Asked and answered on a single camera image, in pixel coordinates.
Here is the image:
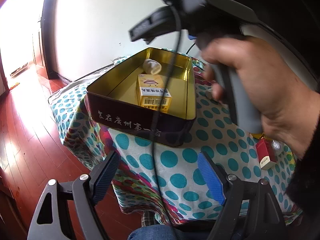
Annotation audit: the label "red cigarette box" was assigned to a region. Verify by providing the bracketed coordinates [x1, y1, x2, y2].
[255, 138, 277, 170]

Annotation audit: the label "beige sock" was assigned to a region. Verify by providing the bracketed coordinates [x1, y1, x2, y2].
[143, 59, 162, 75]

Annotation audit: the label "yellow medicine box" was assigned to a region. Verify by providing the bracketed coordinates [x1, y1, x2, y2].
[136, 74, 172, 112]

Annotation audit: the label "yellow cheese snack bag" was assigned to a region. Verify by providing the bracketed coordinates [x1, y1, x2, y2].
[251, 133, 270, 140]

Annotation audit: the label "clear plastic bag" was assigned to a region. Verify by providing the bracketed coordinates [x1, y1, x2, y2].
[271, 140, 284, 155]

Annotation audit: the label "black sleeve forearm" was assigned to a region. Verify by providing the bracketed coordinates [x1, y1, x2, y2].
[286, 120, 319, 239]

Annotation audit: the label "person right hand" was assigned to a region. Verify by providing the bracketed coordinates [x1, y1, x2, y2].
[202, 36, 319, 159]

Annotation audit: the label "polka dot tablecloth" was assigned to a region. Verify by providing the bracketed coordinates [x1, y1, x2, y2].
[48, 48, 301, 225]

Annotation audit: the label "person leg blue jeans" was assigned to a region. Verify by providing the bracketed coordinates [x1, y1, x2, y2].
[127, 211, 215, 240]

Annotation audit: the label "gold interior tin box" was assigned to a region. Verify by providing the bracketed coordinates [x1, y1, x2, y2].
[86, 48, 196, 147]

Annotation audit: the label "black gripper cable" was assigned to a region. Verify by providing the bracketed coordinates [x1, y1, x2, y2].
[150, 4, 182, 240]

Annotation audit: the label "black cable left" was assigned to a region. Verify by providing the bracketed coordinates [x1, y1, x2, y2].
[185, 42, 197, 55]

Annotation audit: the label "dark wooden door frame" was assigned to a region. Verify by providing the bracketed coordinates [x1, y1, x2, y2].
[40, 0, 70, 82]

